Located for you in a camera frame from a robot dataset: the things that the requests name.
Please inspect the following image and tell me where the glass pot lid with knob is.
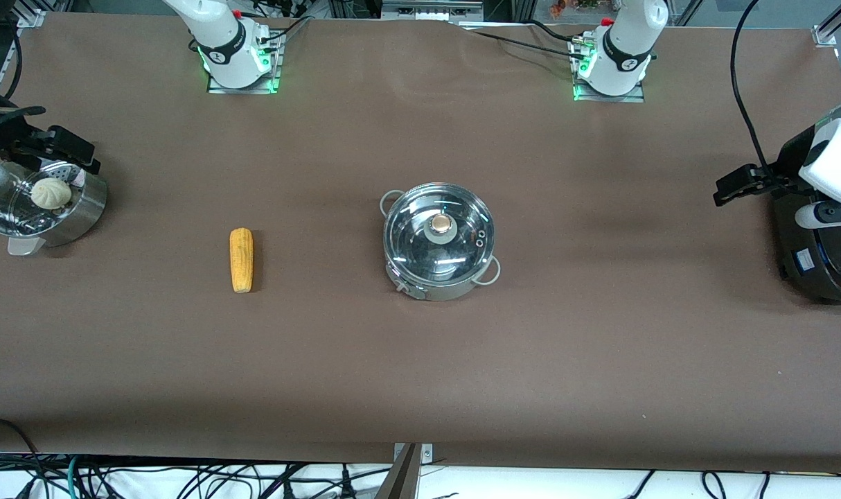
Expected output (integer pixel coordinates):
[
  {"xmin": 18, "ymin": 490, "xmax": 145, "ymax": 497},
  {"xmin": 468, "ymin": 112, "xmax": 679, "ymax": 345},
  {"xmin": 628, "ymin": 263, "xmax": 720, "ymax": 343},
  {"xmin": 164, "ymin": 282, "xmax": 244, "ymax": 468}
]
[{"xmin": 384, "ymin": 184, "xmax": 495, "ymax": 286}]

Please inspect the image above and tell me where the steel steamer pot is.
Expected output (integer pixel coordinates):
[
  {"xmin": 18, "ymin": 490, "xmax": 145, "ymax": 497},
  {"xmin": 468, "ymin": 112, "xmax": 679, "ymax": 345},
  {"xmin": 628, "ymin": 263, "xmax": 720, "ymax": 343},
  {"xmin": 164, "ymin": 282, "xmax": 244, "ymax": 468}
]
[{"xmin": 0, "ymin": 164, "xmax": 108, "ymax": 258}]

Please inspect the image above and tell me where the yellow corn cob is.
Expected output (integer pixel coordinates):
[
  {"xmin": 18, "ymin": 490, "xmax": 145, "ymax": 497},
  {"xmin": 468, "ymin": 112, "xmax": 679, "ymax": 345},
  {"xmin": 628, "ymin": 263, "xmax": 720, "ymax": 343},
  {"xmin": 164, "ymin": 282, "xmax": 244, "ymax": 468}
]
[{"xmin": 229, "ymin": 227, "xmax": 255, "ymax": 294}]

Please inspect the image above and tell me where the small electric cooking pot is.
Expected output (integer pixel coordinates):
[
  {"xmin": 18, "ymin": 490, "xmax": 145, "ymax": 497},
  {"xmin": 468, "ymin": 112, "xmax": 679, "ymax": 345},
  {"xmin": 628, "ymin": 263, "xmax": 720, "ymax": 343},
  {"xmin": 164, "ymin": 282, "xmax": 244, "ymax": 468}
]
[{"xmin": 380, "ymin": 182, "xmax": 502, "ymax": 302}]

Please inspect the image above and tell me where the white steamed bun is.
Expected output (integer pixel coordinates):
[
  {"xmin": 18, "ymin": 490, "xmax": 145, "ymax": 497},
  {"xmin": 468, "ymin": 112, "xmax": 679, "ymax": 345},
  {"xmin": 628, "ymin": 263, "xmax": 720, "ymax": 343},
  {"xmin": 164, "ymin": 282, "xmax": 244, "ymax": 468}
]
[{"xmin": 31, "ymin": 178, "xmax": 72, "ymax": 211}]

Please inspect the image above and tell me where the black round cooker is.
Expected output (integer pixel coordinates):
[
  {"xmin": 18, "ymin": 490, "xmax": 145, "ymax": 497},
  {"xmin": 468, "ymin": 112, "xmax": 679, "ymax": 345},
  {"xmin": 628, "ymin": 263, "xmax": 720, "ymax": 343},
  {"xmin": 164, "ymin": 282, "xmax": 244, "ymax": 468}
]
[{"xmin": 772, "ymin": 125, "xmax": 841, "ymax": 307}]

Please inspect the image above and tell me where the grey power strip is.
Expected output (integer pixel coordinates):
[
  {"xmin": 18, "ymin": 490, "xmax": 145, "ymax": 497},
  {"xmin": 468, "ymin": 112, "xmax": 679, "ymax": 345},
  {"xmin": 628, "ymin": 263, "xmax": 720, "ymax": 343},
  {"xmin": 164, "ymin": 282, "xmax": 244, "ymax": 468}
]
[{"xmin": 380, "ymin": 0, "xmax": 457, "ymax": 21}]

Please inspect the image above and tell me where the black side cable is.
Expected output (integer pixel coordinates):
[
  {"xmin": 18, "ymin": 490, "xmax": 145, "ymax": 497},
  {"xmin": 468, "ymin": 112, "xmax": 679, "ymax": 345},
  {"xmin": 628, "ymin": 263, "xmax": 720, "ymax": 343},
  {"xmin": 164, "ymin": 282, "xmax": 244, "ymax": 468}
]
[{"xmin": 2, "ymin": 35, "xmax": 24, "ymax": 99}]

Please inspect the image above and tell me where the long black gripper cable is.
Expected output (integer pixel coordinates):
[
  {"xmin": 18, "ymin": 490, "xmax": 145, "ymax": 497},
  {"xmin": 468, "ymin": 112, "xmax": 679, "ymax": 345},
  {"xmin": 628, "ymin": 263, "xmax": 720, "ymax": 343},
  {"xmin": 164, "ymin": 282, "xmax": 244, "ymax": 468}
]
[{"xmin": 730, "ymin": 0, "xmax": 781, "ymax": 177}]

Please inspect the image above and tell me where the aluminium frame rail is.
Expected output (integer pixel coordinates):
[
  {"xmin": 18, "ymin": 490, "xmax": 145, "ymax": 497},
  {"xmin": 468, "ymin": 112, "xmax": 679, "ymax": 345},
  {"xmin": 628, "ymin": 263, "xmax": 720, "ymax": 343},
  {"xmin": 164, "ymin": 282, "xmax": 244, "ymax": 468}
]
[{"xmin": 0, "ymin": 8, "xmax": 48, "ymax": 94}]

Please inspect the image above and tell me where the black base power cable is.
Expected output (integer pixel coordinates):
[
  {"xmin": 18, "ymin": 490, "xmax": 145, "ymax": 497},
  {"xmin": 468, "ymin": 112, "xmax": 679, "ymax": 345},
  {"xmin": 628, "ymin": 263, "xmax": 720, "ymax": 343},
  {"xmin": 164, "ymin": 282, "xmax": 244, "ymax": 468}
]
[
  {"xmin": 462, "ymin": 19, "xmax": 582, "ymax": 58},
  {"xmin": 253, "ymin": 12, "xmax": 313, "ymax": 46}
]

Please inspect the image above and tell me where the black floor cable bundle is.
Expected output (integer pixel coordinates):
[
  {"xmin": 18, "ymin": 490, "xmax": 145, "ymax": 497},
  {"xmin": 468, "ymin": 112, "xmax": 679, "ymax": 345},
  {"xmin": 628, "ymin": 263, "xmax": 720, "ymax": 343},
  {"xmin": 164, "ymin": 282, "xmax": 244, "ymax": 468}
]
[{"xmin": 0, "ymin": 417, "xmax": 393, "ymax": 499}]

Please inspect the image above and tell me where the metal table edge bracket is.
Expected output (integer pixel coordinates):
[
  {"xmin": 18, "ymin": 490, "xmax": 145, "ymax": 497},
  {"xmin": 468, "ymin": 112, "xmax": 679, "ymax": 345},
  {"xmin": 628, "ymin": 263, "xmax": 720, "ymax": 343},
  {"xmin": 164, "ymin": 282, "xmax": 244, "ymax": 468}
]
[{"xmin": 393, "ymin": 443, "xmax": 434, "ymax": 464}]

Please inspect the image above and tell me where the brown support post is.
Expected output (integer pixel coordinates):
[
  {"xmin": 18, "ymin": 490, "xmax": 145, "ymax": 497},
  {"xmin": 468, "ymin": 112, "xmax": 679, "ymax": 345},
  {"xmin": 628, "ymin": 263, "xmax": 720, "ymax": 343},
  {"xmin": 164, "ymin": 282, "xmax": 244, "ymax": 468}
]
[{"xmin": 375, "ymin": 444, "xmax": 422, "ymax": 499}]

